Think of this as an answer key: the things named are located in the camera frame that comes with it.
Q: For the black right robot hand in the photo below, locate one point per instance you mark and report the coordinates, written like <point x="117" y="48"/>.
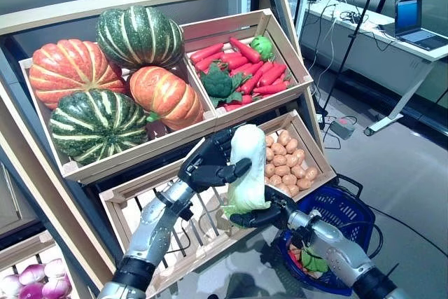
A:
<point x="276" y="208"/>

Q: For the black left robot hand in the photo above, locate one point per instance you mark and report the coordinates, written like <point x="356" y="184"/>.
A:
<point x="203" y="166"/>

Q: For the green white napa cabbage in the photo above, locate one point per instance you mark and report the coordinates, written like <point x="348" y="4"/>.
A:
<point x="313" y="264"/>
<point x="246" y="159"/>

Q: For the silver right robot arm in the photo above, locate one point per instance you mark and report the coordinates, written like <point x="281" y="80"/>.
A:
<point x="332" y="246"/>

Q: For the blue plastic shopping basket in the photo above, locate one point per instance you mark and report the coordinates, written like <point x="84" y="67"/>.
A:
<point x="367" y="239"/>

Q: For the wooden pumpkin crate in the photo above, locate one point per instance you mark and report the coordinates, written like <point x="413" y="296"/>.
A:
<point x="150" y="146"/>

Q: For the slatted wooden cabbage crate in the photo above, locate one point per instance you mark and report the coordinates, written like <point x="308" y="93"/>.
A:
<point x="147" y="178"/>

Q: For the red pepper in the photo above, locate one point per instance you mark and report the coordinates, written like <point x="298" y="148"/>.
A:
<point x="297" y="265"/>

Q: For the wooden potato crate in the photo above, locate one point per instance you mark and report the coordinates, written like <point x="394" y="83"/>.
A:
<point x="315" y="148"/>

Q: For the small orange pumpkin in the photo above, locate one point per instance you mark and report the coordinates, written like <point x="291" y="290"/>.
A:
<point x="164" y="96"/>

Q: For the dark green broccoli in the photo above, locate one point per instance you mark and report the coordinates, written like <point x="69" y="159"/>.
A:
<point x="217" y="83"/>

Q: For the orange red carrot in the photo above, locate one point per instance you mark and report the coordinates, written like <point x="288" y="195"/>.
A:
<point x="206" y="53"/>
<point x="269" y="89"/>
<point x="271" y="75"/>
<point x="210" y="63"/>
<point x="234" y="59"/>
<point x="245" y="50"/>
<point x="253" y="80"/>

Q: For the grey power supply box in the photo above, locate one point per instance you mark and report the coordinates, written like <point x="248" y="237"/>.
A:
<point x="343" y="130"/>

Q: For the green striped pumpkin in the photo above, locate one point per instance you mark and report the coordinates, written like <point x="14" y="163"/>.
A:
<point x="98" y="127"/>
<point x="140" y="36"/>

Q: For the light green lettuce head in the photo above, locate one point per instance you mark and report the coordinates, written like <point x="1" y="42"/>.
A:
<point x="262" y="47"/>

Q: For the large orange pumpkin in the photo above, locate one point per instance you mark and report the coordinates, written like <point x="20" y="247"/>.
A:
<point x="70" y="71"/>

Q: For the wooden display stand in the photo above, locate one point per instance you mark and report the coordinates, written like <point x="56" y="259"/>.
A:
<point x="140" y="1"/>

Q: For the purple white onion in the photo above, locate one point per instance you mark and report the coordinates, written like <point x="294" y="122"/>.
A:
<point x="31" y="274"/>
<point x="10" y="285"/>
<point x="29" y="292"/>
<point x="56" y="288"/>
<point x="54" y="267"/>

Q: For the grey drawer cabinet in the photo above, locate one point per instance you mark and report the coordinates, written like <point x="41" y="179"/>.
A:
<point x="17" y="201"/>

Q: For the wooden onion crate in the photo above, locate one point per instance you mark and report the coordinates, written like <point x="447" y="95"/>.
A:
<point x="24" y="248"/>

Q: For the white office desk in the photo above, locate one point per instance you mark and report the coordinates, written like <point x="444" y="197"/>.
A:
<point x="434" y="55"/>

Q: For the open grey laptop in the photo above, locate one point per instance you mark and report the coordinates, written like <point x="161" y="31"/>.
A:
<point x="416" y="36"/>

